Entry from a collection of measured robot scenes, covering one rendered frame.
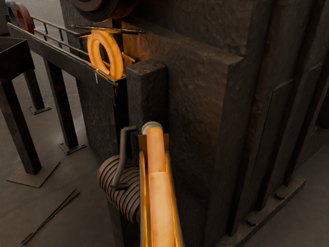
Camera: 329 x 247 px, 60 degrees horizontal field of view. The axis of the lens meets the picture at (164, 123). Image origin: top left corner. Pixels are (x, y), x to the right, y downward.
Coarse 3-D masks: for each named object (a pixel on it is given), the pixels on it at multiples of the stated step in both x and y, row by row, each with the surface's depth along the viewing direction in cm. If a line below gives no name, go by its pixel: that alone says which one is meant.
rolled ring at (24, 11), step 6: (18, 6) 153; (24, 6) 153; (18, 12) 160; (24, 12) 151; (18, 18) 162; (24, 18) 152; (30, 18) 153; (24, 24) 165; (30, 24) 154; (30, 30) 156
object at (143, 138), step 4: (140, 136) 68; (144, 136) 68; (164, 136) 69; (168, 136) 69; (140, 140) 69; (144, 140) 69; (164, 140) 69; (168, 140) 69; (140, 144) 69; (144, 144) 69; (164, 144) 70; (168, 144) 70; (140, 148) 70; (144, 148) 70; (164, 148) 70; (168, 148) 71; (144, 152) 71; (144, 156) 71; (144, 160) 72; (144, 164) 72
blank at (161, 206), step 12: (156, 180) 46; (168, 180) 46; (156, 192) 44; (168, 192) 44; (156, 204) 43; (168, 204) 43; (156, 216) 42; (168, 216) 42; (156, 228) 42; (168, 228) 42; (156, 240) 42; (168, 240) 42
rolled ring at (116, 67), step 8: (96, 32) 93; (104, 32) 92; (88, 40) 100; (96, 40) 96; (104, 40) 91; (112, 40) 91; (88, 48) 102; (96, 48) 102; (112, 48) 90; (96, 56) 103; (112, 56) 91; (120, 56) 92; (96, 64) 103; (112, 64) 93; (120, 64) 93; (104, 72) 102; (112, 72) 95; (120, 72) 95
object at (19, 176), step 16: (0, 48) 128; (16, 48) 117; (0, 64) 110; (16, 64) 118; (32, 64) 128; (0, 80) 112; (0, 96) 127; (16, 96) 132; (16, 112) 133; (16, 128) 136; (16, 144) 143; (32, 144) 148; (32, 160) 150; (48, 160) 164; (16, 176) 154; (32, 176) 154; (48, 176) 155
